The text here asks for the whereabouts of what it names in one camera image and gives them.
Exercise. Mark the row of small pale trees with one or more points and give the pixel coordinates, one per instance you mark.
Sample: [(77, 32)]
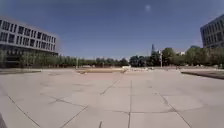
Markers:
[(43, 60)]

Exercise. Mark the low reddish planting bed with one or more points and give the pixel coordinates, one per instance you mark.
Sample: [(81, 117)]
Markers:
[(100, 70)]

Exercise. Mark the pale stone slab plaza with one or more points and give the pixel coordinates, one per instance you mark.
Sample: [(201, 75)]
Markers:
[(140, 96)]

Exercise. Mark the row of dark green trees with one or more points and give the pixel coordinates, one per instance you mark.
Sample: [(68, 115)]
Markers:
[(173, 57)]

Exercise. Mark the brown raised planting bed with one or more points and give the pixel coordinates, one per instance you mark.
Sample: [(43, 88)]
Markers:
[(206, 73)]

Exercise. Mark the dark low planting bed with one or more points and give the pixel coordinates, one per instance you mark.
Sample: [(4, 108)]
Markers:
[(18, 71)]

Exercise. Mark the grey multi-storey building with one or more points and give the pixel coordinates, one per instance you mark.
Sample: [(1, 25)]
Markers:
[(214, 32)]

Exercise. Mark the white multi-storey building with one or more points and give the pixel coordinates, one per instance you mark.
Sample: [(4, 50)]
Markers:
[(23, 38)]

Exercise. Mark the pointed dark tower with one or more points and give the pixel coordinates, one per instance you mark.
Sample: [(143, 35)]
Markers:
[(153, 48)]

